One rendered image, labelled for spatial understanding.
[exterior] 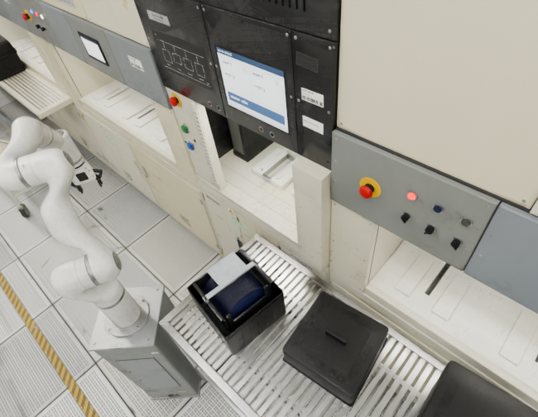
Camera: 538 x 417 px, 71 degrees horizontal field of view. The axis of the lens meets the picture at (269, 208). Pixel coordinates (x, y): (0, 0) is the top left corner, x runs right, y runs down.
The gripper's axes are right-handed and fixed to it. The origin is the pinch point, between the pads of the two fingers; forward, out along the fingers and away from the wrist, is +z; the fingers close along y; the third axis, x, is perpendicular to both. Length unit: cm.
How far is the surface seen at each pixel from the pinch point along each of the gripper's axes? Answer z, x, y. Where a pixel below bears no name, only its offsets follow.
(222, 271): -7, -79, 44
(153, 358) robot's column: 41, -75, 3
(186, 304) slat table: 25, -66, 25
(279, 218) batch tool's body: 14, -49, 77
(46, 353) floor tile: 101, -14, -75
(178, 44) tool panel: -62, -21, 58
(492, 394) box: 0, -146, 102
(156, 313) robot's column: 25, -64, 12
